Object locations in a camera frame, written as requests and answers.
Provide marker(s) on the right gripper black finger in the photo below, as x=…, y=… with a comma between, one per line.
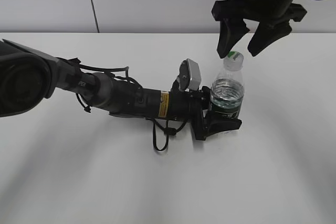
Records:
x=266, y=34
x=231, y=32

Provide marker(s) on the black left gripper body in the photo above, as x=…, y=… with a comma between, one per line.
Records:
x=199, y=102

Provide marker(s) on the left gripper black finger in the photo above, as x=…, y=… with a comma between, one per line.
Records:
x=217, y=123

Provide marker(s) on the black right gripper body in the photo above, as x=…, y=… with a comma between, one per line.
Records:
x=267, y=12

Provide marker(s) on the clear water bottle green label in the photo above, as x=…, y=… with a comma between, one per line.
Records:
x=227, y=91

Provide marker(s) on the white green bottle cap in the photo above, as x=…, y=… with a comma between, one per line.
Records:
x=233, y=61

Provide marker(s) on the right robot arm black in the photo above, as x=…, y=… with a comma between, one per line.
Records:
x=273, y=17

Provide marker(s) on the left robot arm black grey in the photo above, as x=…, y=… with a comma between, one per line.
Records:
x=28, y=76

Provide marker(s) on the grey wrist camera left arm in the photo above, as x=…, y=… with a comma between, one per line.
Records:
x=189, y=76

